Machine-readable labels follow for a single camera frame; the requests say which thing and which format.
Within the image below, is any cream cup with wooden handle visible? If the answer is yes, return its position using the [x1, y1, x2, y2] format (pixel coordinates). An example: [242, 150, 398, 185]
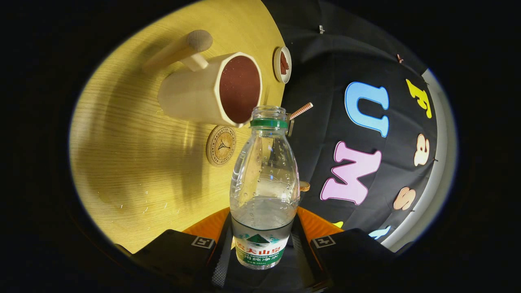
[142, 30, 263, 128]

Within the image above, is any small round white plate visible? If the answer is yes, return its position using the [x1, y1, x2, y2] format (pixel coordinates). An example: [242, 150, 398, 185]
[273, 46, 292, 84]

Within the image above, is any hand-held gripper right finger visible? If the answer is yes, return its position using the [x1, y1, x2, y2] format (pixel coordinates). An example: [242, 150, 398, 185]
[291, 206, 396, 291]

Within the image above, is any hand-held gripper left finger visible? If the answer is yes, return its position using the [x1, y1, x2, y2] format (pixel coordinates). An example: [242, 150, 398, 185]
[131, 207, 234, 291]

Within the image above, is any round cork coaster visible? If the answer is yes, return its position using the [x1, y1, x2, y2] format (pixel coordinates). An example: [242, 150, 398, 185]
[206, 125, 236, 166]

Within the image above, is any clear plastic juice bottle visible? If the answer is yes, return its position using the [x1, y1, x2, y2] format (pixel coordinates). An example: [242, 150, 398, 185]
[230, 105, 301, 270]

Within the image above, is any red striped straw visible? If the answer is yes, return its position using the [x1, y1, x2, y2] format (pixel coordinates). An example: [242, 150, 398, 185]
[290, 102, 313, 120]

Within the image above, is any wooden table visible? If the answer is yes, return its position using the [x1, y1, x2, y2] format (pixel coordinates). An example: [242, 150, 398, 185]
[69, 0, 285, 255]

